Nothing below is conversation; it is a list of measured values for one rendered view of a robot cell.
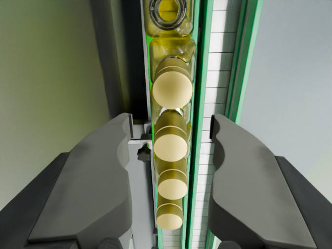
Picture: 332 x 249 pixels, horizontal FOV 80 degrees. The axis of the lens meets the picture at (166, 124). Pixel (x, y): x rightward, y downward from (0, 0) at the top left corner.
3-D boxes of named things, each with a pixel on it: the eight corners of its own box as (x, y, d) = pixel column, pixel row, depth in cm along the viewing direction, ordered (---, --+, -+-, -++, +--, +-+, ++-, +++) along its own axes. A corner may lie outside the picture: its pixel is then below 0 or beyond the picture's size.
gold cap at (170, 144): (154, 112, 22) (150, 133, 18) (186, 111, 22) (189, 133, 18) (156, 138, 24) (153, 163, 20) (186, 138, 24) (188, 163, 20)
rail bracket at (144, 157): (128, 116, 50) (114, 148, 39) (155, 116, 50) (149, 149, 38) (129, 130, 52) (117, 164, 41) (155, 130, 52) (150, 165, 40)
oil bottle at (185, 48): (158, 26, 39) (145, 42, 21) (187, 26, 39) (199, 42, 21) (159, 56, 42) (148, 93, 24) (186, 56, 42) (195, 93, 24)
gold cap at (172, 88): (154, 57, 19) (149, 69, 16) (191, 58, 19) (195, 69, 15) (155, 92, 21) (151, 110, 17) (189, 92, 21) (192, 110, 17)
